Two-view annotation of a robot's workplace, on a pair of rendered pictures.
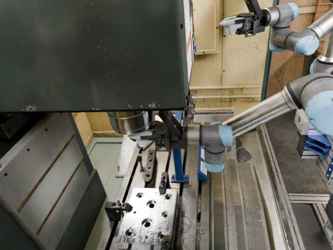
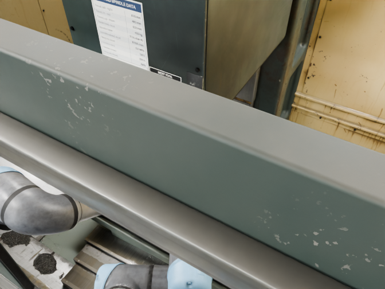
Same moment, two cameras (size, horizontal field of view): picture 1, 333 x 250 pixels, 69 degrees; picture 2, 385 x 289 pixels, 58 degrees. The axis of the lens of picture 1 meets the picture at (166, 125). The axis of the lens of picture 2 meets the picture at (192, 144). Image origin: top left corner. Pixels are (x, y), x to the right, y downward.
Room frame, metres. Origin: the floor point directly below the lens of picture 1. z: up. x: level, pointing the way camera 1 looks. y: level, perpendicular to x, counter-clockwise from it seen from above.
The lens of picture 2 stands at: (1.18, -0.83, 2.27)
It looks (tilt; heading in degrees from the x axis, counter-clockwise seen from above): 45 degrees down; 108
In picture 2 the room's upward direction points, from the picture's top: straight up
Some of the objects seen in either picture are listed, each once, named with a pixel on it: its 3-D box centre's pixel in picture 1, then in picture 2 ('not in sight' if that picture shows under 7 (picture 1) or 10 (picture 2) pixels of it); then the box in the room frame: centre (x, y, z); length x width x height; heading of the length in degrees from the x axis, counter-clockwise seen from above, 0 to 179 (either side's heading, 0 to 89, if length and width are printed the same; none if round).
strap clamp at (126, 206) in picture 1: (119, 209); not in sight; (0.74, 0.28, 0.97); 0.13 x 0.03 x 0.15; 77
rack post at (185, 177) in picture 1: (177, 159); not in sight; (0.95, -0.03, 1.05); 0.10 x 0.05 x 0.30; 77
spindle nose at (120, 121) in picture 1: (130, 107); not in sight; (0.73, 0.11, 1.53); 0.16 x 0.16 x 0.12
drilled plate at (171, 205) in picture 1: (149, 216); not in sight; (0.69, 0.13, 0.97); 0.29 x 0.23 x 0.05; 167
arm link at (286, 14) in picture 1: (282, 14); (189, 264); (1.09, -0.56, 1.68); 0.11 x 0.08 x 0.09; 107
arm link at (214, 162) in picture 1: (214, 154); not in sight; (0.68, -0.17, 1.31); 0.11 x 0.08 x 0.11; 162
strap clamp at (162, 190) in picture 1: (163, 185); not in sight; (0.85, 0.06, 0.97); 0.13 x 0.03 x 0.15; 167
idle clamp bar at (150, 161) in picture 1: (150, 167); not in sight; (1.04, 0.13, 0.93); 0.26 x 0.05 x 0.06; 172
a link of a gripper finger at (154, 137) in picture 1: (152, 135); not in sight; (0.68, 0.05, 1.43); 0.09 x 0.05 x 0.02; 91
